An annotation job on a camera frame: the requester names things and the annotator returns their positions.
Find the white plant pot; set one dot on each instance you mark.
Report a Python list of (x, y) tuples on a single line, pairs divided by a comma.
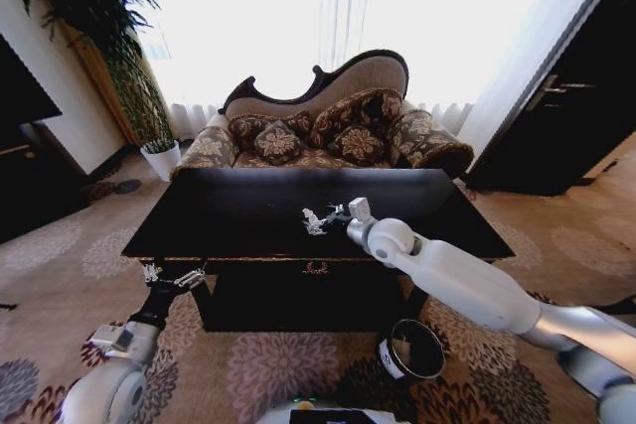
[(161, 161)]

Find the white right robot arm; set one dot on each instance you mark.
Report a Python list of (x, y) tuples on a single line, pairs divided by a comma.
[(462, 277)]

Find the dark wooden door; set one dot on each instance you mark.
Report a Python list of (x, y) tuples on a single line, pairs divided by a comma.
[(586, 96)]

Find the black television screen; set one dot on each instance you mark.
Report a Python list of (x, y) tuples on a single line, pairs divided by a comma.
[(20, 86)]

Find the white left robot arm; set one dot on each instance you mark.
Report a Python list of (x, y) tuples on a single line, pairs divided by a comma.
[(111, 389)]

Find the large floral cushion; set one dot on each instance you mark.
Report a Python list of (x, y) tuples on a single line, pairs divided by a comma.
[(355, 108)]

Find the floral carved chaise sofa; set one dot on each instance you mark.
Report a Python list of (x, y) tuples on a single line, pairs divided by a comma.
[(278, 96)]

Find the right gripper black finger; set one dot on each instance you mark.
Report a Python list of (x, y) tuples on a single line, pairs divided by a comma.
[(339, 208), (313, 221)]

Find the black round trash bin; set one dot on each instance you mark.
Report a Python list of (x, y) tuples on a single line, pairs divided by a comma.
[(420, 349)]

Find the tall green plant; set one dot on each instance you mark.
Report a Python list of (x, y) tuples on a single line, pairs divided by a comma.
[(107, 12)]

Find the dark floral square cushion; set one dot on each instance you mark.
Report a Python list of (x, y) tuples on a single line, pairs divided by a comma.
[(359, 143)]

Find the dark television cabinet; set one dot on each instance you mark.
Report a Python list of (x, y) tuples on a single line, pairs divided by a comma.
[(35, 181)]

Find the floral bolster cushion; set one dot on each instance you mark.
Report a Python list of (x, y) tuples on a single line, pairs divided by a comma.
[(248, 128)]

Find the small square floral cushion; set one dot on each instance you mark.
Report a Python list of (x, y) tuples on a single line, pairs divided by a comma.
[(279, 142)]

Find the white sheer curtain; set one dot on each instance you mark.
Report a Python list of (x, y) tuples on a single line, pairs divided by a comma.
[(298, 7)]

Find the grey round floor disc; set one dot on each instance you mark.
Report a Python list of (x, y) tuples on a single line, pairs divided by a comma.
[(126, 185)]

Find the black wooden coffee table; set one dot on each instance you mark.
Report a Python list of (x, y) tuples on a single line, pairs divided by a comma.
[(258, 215)]

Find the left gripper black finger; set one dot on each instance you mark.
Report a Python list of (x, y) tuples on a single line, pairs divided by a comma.
[(190, 279), (150, 275)]

